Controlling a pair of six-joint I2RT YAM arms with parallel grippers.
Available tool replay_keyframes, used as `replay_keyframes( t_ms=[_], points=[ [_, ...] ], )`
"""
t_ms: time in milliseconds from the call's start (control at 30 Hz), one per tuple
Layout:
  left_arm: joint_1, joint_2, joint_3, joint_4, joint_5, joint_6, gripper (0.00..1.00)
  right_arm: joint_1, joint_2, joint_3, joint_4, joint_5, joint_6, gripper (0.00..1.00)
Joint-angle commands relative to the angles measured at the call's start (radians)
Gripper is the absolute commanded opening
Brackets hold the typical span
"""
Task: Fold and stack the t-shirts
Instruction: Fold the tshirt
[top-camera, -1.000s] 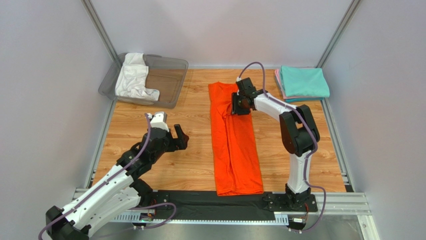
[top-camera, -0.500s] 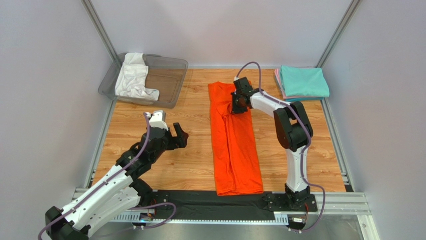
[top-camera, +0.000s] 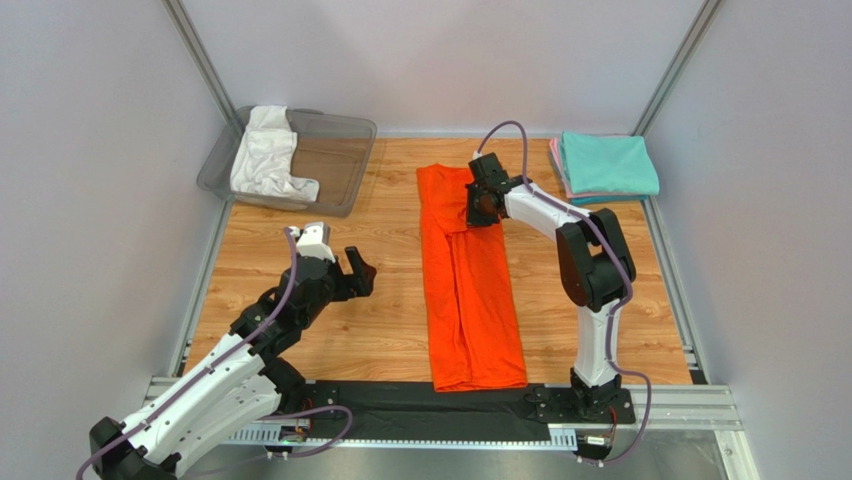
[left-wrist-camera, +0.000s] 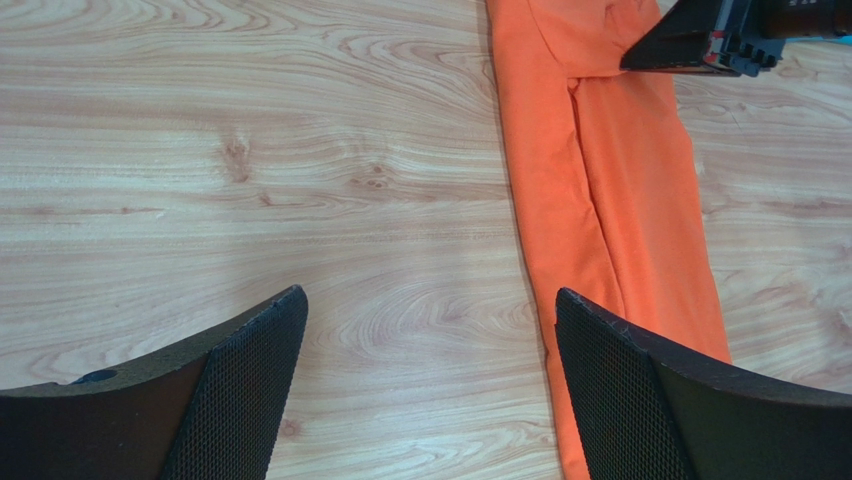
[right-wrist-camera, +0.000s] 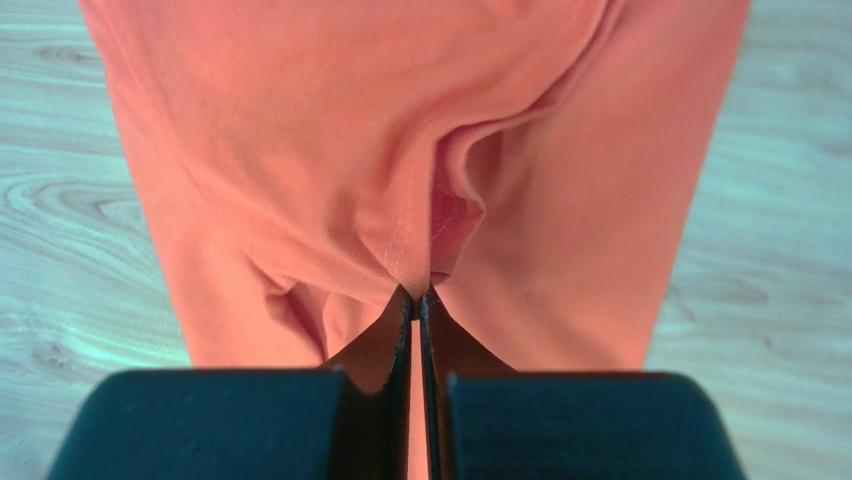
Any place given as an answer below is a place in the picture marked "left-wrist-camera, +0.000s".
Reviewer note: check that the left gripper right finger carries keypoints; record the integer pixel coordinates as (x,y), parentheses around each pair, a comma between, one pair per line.
(647,407)

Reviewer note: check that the orange t shirt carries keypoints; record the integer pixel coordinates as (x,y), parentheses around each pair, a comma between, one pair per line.
(603,179)

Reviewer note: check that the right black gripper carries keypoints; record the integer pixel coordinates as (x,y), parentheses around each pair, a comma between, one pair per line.
(742,37)

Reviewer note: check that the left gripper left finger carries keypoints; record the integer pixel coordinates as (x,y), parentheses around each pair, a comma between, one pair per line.
(206,407)

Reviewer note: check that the teal folded t shirt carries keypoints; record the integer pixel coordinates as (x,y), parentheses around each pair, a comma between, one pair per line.
(845,40)

